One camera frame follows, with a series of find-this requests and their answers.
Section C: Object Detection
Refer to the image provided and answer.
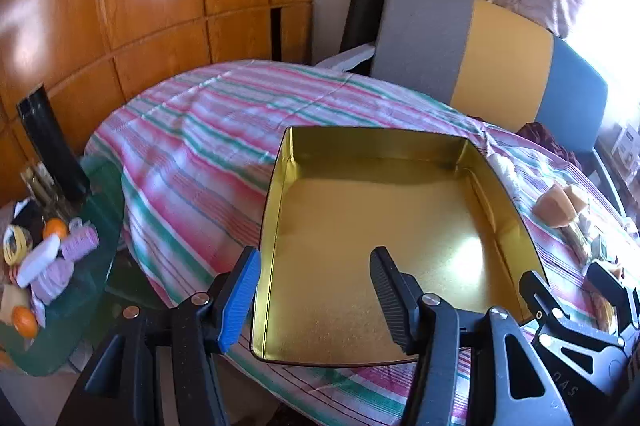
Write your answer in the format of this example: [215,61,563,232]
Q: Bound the orange fruit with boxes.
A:
[42,219,68,241]
[11,306,39,338]

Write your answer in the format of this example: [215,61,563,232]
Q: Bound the green glass side table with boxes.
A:
[0,156,126,377]

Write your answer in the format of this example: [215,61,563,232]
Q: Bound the clear yellow label snack packet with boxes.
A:
[562,213,596,257]

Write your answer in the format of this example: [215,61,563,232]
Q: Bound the white plastic bottle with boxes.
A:
[16,237,61,287]

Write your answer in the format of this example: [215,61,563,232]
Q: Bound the cluttered wooden shelf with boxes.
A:
[600,121,640,177]

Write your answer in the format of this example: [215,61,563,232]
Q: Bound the pink hair roller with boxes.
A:
[61,226,99,261]
[31,257,75,304]

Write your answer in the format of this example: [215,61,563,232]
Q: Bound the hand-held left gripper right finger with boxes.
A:
[370,246,573,426]

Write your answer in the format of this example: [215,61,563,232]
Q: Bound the gold metal tin tray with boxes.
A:
[248,125,549,366]

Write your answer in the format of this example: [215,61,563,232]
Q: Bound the clear glass holder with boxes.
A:
[20,161,66,217]

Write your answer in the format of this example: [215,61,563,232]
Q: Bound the grey yellow blue chair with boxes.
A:
[314,0,626,217]

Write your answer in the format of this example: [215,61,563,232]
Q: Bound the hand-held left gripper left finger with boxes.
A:
[57,246,262,426]

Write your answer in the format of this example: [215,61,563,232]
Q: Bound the striped tablecloth round table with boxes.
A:
[84,59,640,426]

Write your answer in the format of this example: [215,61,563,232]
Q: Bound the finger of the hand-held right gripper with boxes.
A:
[520,271,628,407]
[587,262,640,339]

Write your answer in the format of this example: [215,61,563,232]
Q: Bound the white plastic ball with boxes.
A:
[487,151,518,187]

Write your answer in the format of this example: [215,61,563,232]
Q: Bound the dark red cloth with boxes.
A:
[517,122,583,167]

